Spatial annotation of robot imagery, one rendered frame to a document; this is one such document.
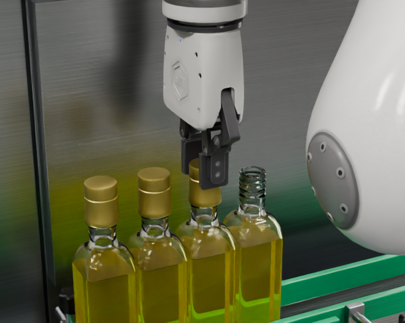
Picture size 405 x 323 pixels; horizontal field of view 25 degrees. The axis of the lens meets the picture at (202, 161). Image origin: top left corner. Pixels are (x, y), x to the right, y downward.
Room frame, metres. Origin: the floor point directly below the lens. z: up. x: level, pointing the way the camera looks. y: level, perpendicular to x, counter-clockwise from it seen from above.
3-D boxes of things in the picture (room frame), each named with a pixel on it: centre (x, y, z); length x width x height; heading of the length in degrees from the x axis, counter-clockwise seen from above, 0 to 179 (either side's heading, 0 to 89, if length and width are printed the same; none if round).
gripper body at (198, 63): (0.90, 0.00, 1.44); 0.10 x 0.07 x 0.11; 26
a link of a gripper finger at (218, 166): (0.87, -0.02, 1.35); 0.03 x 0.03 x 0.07; 26
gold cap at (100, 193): (0.85, 0.10, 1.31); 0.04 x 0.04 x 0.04
